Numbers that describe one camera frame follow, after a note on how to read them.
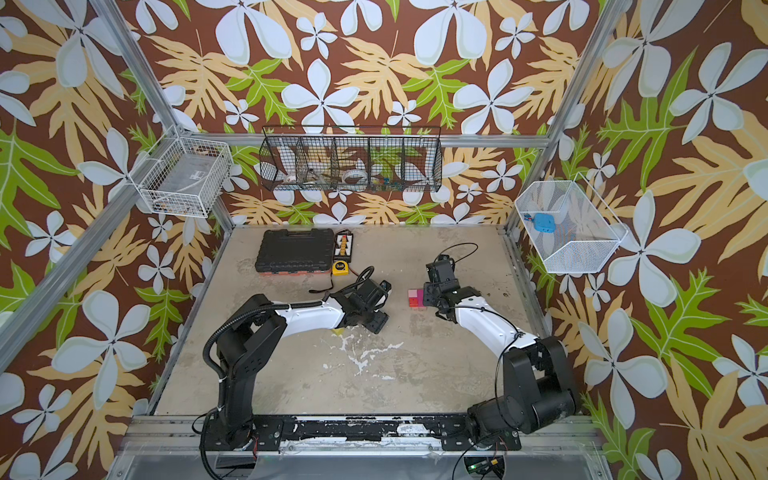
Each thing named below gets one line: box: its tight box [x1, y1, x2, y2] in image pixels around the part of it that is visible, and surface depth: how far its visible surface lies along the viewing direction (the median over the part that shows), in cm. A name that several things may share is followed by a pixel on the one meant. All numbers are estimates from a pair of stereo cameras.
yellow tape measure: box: [332, 260, 349, 276], surface depth 107 cm
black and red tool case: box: [255, 228, 335, 275], surface depth 110 cm
